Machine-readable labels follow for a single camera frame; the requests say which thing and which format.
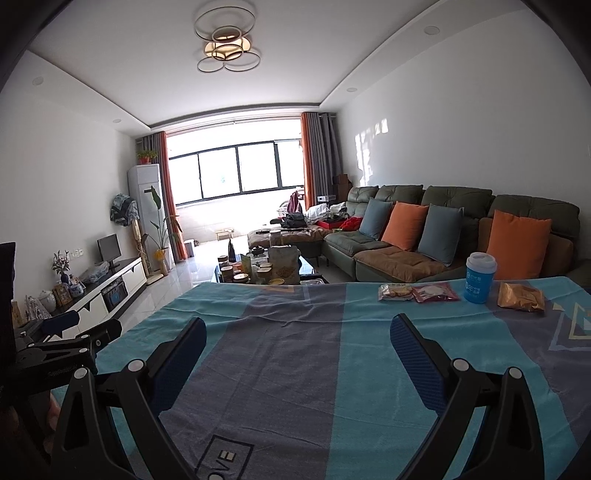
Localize cardboard boxes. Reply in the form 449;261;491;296
333;173;352;204

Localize orange cushion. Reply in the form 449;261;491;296
381;202;429;252
486;209;552;281

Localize green sofa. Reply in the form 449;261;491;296
247;185;581;283

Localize cloth-covered standing fan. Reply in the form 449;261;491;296
110;193;148;278

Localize black monitor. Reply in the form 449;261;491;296
97;234;123;268

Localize orange and grey curtain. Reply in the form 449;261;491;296
300;111;343;204
141;130;183;259

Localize large window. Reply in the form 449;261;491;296
166;138;305;206

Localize tall potted plant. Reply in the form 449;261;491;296
141;185;183;277

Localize black glass coffee table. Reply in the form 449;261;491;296
210;251;331;284

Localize white standing air conditioner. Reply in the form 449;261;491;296
128;164;176;273

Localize red and clear snack packet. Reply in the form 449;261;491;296
411;282;461;303

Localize white TV cabinet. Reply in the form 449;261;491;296
11;256;147;333

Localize plastic-wrapped item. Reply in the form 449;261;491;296
79;262;109;283

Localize group of tea jars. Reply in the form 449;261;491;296
217;256;278;283

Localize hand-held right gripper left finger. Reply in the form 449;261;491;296
48;316;208;480

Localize clear packet of brown snacks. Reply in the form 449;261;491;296
379;283;414;302

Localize brown biscuit packet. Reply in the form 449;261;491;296
498;281;546;313

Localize teal and grey blanket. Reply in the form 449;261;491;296
48;276;591;480

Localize ring-shaped ceiling lamp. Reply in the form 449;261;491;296
194;0;262;75

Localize blue cup with white lid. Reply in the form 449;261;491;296
464;252;498;304

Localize large beige snack bag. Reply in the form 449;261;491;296
268;246;301;282

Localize blue cushion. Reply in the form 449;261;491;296
418;203;465;267
359;198;393;241

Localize pile of clothes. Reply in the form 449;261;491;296
272;191;363;232

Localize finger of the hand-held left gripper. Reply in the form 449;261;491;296
39;310;81;339
44;319;123;355

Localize small potted plant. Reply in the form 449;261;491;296
52;250;72;284

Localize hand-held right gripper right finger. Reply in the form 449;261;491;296
390;314;546;480

